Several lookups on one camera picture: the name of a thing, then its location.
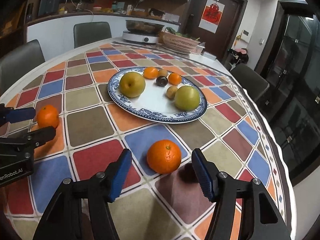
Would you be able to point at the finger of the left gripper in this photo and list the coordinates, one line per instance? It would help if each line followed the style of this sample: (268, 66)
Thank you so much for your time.
(31, 139)
(11, 115)

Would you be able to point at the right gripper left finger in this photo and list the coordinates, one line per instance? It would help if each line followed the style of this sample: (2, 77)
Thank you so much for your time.
(103, 189)

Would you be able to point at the black coffee machine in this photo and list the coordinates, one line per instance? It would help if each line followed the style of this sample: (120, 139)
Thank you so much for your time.
(48, 7)

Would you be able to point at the grey chair near left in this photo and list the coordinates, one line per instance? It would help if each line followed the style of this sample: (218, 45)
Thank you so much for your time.
(19, 62)

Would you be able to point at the small white box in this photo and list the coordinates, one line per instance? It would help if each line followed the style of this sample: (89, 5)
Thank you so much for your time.
(208, 55)

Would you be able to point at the blue white oval plate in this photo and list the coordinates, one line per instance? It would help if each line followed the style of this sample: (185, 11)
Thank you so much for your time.
(152, 104)

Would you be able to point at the small white basket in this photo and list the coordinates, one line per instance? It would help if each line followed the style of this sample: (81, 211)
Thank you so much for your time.
(199, 48)

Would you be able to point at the pink woven basket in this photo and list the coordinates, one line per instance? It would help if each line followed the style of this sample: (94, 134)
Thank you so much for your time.
(179, 43)

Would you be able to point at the grey chair right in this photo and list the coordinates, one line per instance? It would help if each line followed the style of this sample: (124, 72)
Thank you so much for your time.
(251, 81)

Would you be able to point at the grey chair far left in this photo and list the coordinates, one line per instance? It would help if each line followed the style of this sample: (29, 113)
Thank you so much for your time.
(87, 33)

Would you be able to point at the dark wooden door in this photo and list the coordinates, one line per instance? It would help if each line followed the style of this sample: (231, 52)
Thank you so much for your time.
(218, 43)

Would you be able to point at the yellow pear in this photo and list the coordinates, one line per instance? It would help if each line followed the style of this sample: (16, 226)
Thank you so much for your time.
(132, 84)

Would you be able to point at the small brown pear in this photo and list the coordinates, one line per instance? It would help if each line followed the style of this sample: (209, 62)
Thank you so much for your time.
(163, 72)
(171, 91)

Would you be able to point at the steel pan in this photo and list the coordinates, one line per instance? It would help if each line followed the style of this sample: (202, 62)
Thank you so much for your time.
(141, 27)

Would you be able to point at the small brown pear front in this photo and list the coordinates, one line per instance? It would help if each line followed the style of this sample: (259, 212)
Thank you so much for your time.
(163, 72)

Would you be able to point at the white induction cooker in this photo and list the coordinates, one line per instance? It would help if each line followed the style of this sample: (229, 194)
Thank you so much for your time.
(140, 38)

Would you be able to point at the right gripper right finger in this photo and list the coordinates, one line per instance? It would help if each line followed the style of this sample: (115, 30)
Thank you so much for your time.
(219, 188)

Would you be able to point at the large green apple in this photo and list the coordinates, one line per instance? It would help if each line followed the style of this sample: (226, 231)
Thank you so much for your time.
(187, 98)

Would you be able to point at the small orange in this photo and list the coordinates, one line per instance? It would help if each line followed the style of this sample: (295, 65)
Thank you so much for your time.
(48, 116)

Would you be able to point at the dark purple plum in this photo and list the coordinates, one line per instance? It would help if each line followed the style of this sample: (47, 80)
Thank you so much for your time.
(161, 81)

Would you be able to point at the grey chair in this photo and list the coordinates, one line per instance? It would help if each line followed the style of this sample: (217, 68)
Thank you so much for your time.
(19, 62)
(251, 81)
(87, 33)

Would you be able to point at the white wall panel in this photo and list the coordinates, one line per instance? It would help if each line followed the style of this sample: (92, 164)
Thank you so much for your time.
(245, 36)

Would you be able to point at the colourful checkered tablecloth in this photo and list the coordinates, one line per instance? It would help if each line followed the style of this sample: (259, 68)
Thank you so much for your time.
(93, 131)

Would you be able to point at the red calendar poster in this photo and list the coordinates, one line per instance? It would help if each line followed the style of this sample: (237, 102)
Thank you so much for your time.
(211, 15)

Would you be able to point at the glass sliding door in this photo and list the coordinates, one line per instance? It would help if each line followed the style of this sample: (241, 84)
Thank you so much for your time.
(290, 64)

